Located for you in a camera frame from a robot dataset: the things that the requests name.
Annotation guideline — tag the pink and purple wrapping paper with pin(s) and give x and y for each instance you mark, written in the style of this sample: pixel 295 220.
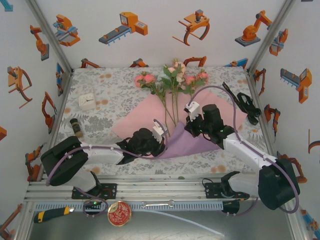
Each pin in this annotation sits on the pink and purple wrapping paper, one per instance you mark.
pixel 180 145

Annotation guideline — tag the black ribbon with gold print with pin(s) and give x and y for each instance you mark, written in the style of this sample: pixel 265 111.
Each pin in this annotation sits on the black ribbon with gold print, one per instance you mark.
pixel 246 100

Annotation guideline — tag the teal artificial flower stem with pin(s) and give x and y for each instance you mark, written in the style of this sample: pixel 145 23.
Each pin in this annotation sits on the teal artificial flower stem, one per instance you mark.
pixel 161 76

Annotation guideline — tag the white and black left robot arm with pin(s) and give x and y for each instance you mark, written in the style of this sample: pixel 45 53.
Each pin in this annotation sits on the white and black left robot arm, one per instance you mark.
pixel 105 155

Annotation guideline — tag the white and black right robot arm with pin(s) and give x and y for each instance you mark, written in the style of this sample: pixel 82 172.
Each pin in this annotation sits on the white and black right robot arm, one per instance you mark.
pixel 245 150

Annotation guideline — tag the small green fallen leaf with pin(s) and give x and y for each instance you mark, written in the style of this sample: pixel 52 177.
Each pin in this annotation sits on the small green fallen leaf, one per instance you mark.
pixel 181 177

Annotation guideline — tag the silver wrench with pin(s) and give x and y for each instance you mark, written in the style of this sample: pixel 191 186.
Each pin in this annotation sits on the silver wrench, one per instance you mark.
pixel 157 205

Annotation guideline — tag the thin white plastic tube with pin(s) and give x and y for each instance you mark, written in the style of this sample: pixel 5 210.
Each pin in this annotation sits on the thin white plastic tube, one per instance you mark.
pixel 175 215

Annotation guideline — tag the grey floral tablecloth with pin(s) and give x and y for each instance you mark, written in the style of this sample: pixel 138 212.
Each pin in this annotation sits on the grey floral tablecloth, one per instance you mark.
pixel 112 82

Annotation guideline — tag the small brown cylindrical bottle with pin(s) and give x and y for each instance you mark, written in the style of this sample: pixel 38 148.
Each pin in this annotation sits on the small brown cylindrical bottle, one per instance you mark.
pixel 76 127

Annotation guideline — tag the small white square clock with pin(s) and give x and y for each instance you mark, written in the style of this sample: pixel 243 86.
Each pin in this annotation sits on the small white square clock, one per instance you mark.
pixel 87 101

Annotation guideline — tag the round red and gold tin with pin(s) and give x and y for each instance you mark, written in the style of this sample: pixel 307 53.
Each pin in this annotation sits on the round red and gold tin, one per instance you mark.
pixel 120 215

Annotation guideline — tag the yellow and black utility knife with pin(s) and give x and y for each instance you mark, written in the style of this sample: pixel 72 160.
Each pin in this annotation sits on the yellow and black utility knife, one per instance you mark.
pixel 53 213

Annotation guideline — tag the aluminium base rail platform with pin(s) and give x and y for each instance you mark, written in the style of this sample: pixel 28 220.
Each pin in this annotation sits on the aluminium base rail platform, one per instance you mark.
pixel 162 190

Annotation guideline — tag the aluminium side rail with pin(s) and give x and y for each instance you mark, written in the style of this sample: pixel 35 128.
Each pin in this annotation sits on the aluminium side rail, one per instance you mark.
pixel 61 105
pixel 252 83

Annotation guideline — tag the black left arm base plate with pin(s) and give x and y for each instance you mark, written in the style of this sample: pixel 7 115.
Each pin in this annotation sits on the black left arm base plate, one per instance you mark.
pixel 111 191

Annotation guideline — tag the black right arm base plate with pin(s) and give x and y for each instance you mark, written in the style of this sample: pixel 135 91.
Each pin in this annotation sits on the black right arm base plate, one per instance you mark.
pixel 212 191

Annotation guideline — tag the aluminium frame post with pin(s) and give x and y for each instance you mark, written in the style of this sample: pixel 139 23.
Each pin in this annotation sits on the aluminium frame post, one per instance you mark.
pixel 269 37
pixel 51 37

